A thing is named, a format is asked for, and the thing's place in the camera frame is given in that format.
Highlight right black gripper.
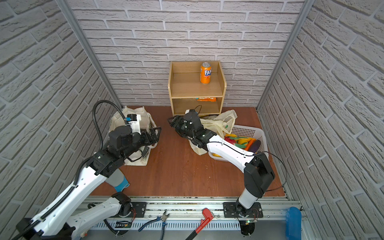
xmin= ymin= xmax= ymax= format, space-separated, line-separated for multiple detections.
xmin=167 ymin=114 xmax=198 ymax=140

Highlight white floral canvas tote bag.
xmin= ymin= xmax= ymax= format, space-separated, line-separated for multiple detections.
xmin=108 ymin=105 xmax=160 ymax=167

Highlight cream plastic grocery bag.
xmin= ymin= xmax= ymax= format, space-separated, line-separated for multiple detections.
xmin=200 ymin=110 xmax=238 ymax=138

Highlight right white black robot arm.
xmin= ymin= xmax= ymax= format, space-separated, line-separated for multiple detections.
xmin=168 ymin=109 xmax=275 ymax=217

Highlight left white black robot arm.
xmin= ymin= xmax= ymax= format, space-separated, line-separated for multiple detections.
xmin=14 ymin=125 xmax=162 ymax=240

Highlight orange Fox's candy bag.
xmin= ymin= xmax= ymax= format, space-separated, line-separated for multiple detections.
xmin=196 ymin=98 xmax=217 ymax=102

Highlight wooden shelf unit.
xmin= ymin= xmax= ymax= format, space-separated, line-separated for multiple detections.
xmin=168 ymin=61 xmax=227 ymax=116

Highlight pink dragon fruit toy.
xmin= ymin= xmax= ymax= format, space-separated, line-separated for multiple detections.
xmin=225 ymin=137 xmax=237 ymax=145

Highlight grey blue work glove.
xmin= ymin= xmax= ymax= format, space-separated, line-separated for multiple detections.
xmin=106 ymin=169 xmax=130 ymax=192

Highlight orange Fanta can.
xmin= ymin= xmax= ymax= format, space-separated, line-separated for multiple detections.
xmin=200 ymin=62 xmax=212 ymax=84

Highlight orange carrot toy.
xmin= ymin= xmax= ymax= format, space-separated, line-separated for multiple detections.
xmin=244 ymin=139 xmax=256 ymax=151

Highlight purple eggplant toy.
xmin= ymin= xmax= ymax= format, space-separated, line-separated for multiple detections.
xmin=248 ymin=140 xmax=262 ymax=153

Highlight white plastic basket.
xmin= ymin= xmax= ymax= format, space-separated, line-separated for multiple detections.
xmin=206 ymin=125 xmax=269 ymax=170

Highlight red black clamp tool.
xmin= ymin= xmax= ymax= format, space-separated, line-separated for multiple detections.
xmin=186 ymin=208 xmax=214 ymax=240

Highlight blue plastic container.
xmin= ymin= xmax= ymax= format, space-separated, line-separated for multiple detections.
xmin=286 ymin=207 xmax=302 ymax=240

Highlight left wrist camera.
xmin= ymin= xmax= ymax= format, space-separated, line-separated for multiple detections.
xmin=125 ymin=114 xmax=142 ymax=134

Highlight blue handled pliers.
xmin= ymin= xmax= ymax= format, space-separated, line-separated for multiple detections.
xmin=137 ymin=210 xmax=171 ymax=240

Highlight aluminium mounting rail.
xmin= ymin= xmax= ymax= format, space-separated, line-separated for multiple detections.
xmin=107 ymin=197 xmax=302 ymax=231

